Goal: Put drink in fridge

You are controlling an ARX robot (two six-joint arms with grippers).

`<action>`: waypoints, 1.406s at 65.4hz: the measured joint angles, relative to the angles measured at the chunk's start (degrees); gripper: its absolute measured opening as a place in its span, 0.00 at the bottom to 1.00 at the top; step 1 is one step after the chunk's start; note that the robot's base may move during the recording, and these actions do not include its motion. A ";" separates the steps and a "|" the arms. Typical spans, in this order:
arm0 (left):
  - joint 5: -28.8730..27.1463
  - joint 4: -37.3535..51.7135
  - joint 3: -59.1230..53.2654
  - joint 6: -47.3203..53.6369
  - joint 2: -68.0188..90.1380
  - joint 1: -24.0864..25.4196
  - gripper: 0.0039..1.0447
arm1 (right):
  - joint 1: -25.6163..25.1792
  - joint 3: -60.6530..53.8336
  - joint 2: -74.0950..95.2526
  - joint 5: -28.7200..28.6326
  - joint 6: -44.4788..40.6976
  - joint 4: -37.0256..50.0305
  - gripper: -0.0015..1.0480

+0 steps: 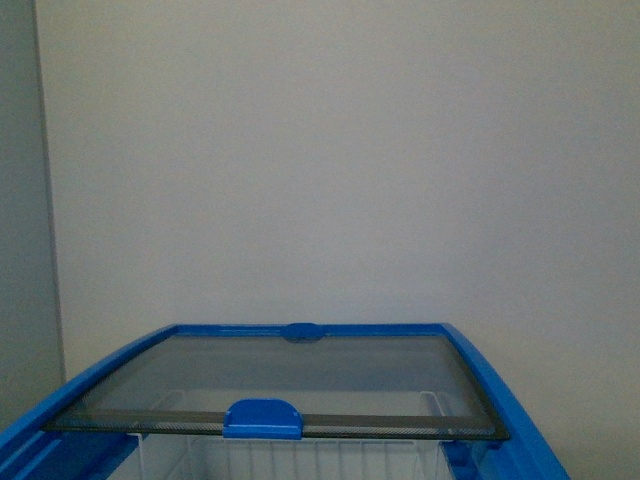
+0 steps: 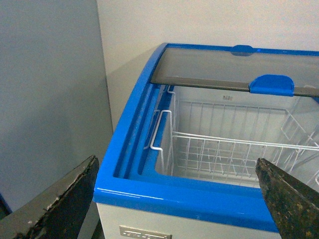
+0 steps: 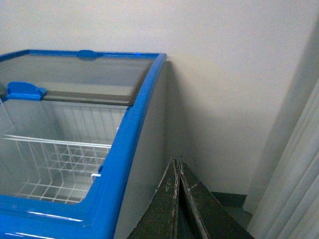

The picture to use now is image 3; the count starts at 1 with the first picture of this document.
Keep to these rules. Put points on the sliding glass freezer lid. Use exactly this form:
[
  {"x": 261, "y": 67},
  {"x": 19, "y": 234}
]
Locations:
[{"x": 100, "y": 80}]

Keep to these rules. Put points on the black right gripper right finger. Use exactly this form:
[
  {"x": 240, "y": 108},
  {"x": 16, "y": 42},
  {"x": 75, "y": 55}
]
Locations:
[{"x": 203, "y": 213}]

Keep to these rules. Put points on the white blue chest freezer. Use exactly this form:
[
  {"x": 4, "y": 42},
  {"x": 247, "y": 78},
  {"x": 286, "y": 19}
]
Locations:
[{"x": 126, "y": 181}]

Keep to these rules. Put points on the white curtain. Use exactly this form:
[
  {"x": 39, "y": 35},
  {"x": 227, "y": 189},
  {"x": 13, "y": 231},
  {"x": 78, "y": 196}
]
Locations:
[{"x": 289, "y": 208}]

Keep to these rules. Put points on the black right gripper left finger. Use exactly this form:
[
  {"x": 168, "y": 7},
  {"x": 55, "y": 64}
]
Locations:
[{"x": 161, "y": 218}]

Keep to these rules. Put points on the white wire freezer basket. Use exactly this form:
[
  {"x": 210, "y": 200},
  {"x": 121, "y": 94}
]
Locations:
[{"x": 52, "y": 151}]

